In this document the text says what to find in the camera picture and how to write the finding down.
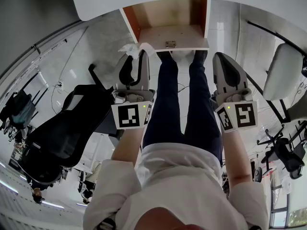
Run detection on white chair with black frame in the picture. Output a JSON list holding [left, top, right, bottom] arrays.
[[263, 43, 307, 124]]

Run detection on person's right forearm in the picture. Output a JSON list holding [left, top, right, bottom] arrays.
[[222, 129, 255, 191]]

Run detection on dark teal backpack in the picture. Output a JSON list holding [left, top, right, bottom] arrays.
[[0, 91, 39, 134]]

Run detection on person's dark navy trousers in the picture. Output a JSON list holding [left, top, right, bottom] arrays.
[[142, 51, 224, 164]]

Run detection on black framed window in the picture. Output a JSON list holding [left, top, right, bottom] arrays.
[[270, 184, 307, 229]]

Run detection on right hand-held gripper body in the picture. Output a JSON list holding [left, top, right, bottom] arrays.
[[210, 87, 259, 134]]

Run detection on large black office chair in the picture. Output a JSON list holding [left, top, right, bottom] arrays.
[[23, 63, 125, 184]]

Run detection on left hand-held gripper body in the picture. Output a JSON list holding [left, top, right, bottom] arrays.
[[111, 89, 156, 130]]

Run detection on person's face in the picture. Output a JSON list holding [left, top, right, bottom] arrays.
[[140, 207, 241, 230]]

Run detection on person's white shirt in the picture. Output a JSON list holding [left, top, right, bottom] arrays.
[[83, 142, 270, 230]]

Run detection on person's left forearm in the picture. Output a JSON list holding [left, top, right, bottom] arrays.
[[111, 127, 145, 164]]

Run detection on wooden drawer with white front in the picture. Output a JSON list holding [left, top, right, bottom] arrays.
[[119, 0, 210, 53]]

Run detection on white tissue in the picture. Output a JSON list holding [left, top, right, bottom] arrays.
[[117, 42, 156, 60]]

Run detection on black metal desk bar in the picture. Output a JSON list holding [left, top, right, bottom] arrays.
[[247, 20, 287, 44]]

